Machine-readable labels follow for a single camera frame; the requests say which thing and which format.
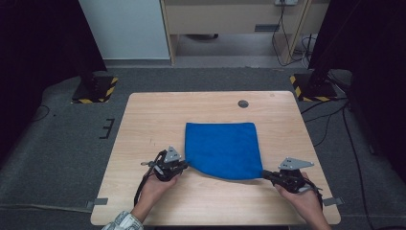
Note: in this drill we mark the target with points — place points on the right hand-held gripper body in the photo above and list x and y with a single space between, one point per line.
292 175

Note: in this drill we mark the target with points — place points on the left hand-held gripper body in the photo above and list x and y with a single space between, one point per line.
167 164

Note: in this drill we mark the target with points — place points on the blue cloth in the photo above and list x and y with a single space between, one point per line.
223 150

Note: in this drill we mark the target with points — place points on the person's right hand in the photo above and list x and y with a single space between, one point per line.
303 201

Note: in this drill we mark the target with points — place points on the person's left hand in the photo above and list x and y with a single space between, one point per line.
155 190

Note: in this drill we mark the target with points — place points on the grey tape strip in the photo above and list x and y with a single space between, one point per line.
332 201
97 202

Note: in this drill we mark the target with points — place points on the grey round table grommet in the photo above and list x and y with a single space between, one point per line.
243 103

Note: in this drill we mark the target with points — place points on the black stand base hazard tape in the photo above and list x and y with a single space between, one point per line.
95 91
314 89

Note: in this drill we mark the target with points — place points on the dark round base under desk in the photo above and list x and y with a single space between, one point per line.
201 36

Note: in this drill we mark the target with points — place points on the black curtain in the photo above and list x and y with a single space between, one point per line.
41 57
373 64

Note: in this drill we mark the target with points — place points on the white panel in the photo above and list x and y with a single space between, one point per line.
124 28

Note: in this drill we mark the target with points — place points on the white power strip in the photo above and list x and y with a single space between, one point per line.
286 2

